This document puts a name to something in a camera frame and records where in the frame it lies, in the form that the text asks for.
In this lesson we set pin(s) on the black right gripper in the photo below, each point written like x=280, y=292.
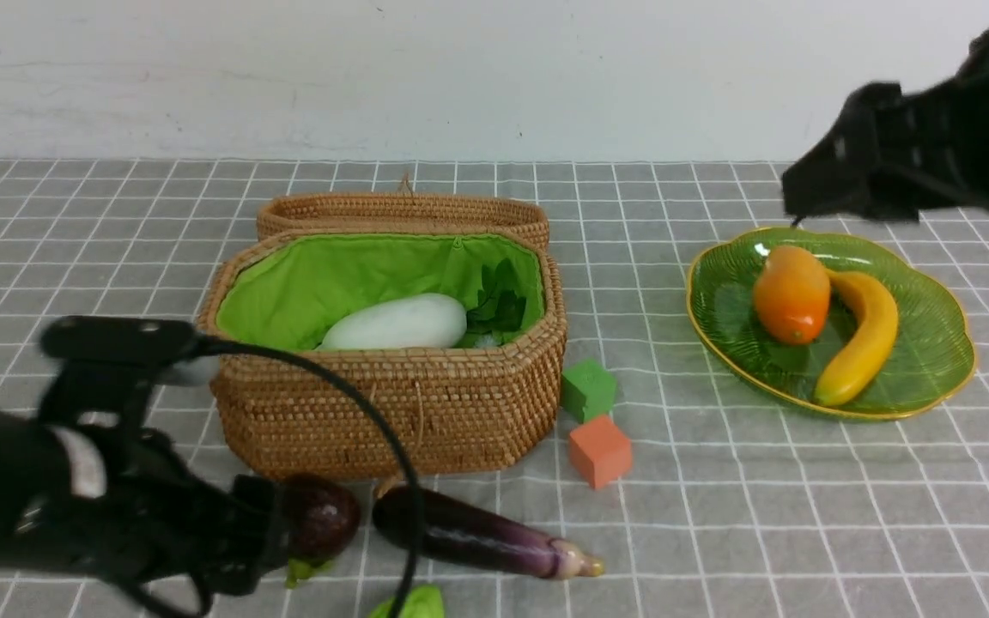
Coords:
x=897, y=154

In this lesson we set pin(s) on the woven wicker basket lid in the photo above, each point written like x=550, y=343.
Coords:
x=403, y=206

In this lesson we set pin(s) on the woven wicker basket green lining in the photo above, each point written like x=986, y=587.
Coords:
x=457, y=410

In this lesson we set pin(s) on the green leafy vegetable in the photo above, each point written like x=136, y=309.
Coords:
x=500, y=309

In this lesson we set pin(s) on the yellow banana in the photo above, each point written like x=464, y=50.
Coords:
x=861, y=359

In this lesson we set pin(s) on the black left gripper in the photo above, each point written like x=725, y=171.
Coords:
x=129, y=507

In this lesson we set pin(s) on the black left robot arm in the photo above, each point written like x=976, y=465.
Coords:
x=29, y=464

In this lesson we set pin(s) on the green glass leaf plate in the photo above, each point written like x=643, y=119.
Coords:
x=933, y=357

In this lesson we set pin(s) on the white radish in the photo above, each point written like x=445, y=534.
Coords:
x=421, y=321

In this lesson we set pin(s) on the orange foam cube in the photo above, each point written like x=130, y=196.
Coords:
x=600, y=451

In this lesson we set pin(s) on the dark purple mangosteen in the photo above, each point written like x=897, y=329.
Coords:
x=322, y=518

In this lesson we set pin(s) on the orange yellow mango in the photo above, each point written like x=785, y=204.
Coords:
x=791, y=295

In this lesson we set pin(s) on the green foam cube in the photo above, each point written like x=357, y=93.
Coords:
x=588, y=390

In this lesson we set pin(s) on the purple eggplant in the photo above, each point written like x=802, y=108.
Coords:
x=464, y=535

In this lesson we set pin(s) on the green pepper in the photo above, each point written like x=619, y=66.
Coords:
x=424, y=601

